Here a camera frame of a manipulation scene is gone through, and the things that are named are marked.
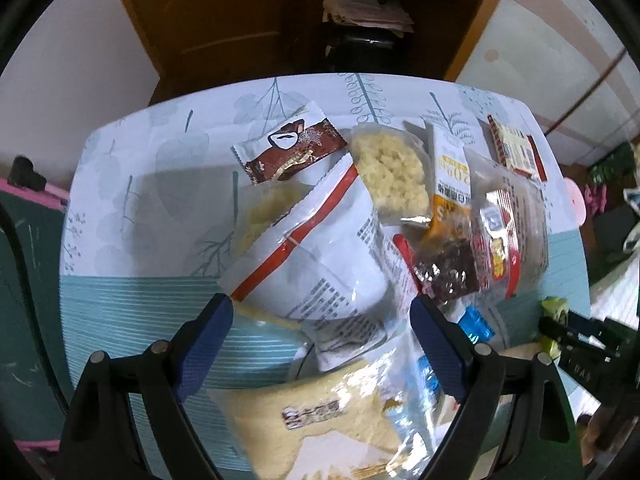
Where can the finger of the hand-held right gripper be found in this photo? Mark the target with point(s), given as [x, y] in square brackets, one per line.
[590, 321]
[562, 332]

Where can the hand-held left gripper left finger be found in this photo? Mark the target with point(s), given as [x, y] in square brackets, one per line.
[202, 347]

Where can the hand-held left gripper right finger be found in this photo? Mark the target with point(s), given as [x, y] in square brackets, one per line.
[440, 350]

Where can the green snack packet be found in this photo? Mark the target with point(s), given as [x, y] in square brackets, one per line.
[554, 307]

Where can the round white plate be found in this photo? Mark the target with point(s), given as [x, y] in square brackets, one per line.
[517, 317]

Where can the large white red-striped packet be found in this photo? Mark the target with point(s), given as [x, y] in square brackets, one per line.
[325, 260]

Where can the checked cloth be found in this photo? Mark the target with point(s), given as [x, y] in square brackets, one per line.
[615, 295]

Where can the blue wrapped candy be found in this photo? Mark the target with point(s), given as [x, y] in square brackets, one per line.
[475, 324]

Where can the clear packet of dark dates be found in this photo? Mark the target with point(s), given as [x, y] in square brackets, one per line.
[450, 267]

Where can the small white printed packet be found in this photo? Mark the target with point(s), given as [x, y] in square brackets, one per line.
[342, 341]

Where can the clear red yellow snack packet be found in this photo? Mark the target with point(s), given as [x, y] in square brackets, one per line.
[510, 240]

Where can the clear bread packet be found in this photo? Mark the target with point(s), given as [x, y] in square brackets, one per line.
[310, 405]

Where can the pink plastic stool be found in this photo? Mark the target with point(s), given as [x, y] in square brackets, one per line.
[575, 200]

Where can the green patterned cloth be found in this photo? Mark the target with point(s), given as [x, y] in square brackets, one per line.
[610, 165]

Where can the white orange snack packet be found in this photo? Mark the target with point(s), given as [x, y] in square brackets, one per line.
[450, 165]

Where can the brown coffee sachet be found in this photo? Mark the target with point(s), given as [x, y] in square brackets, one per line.
[295, 147]

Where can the black clip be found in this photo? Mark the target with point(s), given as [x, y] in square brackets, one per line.
[25, 175]

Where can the pale green sliding wardrobe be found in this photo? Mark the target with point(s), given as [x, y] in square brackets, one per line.
[550, 60]

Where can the black bin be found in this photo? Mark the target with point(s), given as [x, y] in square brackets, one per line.
[360, 50]

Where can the brown wooden shelf unit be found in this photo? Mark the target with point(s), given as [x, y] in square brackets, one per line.
[450, 35]

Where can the brown wooden door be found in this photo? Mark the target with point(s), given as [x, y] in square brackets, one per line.
[225, 20]

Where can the green chalkboard with pink frame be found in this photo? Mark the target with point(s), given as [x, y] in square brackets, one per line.
[30, 270]

